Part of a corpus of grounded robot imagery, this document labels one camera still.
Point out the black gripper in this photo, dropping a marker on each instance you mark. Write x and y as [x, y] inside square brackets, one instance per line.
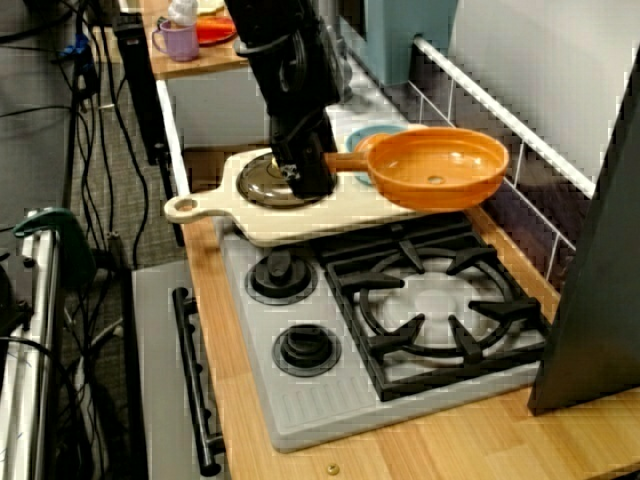
[300, 130]

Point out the glass lid with yellow knob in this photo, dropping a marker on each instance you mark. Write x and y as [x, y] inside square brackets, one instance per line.
[255, 187]

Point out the orange toy frying pan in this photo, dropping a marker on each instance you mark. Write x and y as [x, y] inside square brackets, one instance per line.
[440, 190]

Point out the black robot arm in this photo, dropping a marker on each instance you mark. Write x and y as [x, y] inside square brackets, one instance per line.
[285, 50]

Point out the light wooden cutting board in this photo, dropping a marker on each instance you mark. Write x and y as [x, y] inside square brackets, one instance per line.
[300, 220]

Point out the light blue bowl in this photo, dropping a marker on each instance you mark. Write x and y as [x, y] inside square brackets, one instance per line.
[355, 140]

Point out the white toy sink basin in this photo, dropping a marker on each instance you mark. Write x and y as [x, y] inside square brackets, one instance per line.
[215, 110]

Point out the black burner grate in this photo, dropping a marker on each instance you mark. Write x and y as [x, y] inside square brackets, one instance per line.
[390, 230]
[450, 377]

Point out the grey toy faucet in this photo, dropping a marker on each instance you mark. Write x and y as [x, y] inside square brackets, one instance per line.
[347, 70]

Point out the black stove knob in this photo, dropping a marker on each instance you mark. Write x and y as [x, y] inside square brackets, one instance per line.
[306, 350]
[280, 277]

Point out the orange plate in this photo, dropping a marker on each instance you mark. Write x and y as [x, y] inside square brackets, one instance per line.
[216, 31]

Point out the purple plastic cup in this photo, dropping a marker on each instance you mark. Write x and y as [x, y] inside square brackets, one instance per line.
[177, 42]

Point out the white plastic toy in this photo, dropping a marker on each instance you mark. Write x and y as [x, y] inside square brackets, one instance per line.
[182, 11]

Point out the green clamp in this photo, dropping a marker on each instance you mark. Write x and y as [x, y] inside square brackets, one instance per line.
[75, 245]

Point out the grey toy stove top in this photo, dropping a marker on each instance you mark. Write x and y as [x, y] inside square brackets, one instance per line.
[310, 410]

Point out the toy oven door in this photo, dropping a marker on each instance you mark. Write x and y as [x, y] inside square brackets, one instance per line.
[160, 375]

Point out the small brass screw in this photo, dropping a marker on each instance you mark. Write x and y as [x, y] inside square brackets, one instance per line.
[332, 469]

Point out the black slanted panel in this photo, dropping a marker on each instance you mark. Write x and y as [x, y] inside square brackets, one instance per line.
[590, 300]

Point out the black metal post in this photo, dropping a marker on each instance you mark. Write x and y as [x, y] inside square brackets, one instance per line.
[142, 100]

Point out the aluminium frame rail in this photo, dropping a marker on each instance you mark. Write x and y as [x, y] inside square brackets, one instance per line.
[35, 350]

